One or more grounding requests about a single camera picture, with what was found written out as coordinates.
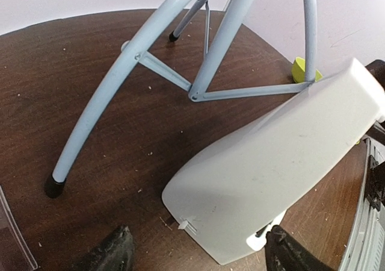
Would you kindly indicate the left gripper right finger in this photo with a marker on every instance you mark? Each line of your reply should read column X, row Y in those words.
column 283, row 252

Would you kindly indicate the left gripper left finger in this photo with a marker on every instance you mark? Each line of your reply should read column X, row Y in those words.
column 114, row 252

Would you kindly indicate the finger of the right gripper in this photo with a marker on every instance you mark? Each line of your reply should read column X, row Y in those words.
column 377, row 69

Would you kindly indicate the white wedge-shaped holder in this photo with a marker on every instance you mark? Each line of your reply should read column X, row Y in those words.
column 246, row 180

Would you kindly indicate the clear metronome front cover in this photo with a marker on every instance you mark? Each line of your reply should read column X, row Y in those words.
column 15, row 253

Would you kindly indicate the white folding music stand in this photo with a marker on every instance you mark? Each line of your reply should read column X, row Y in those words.
column 155, row 46

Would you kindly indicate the yellow-green plastic bowl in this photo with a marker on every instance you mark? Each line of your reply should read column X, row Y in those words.
column 298, row 70

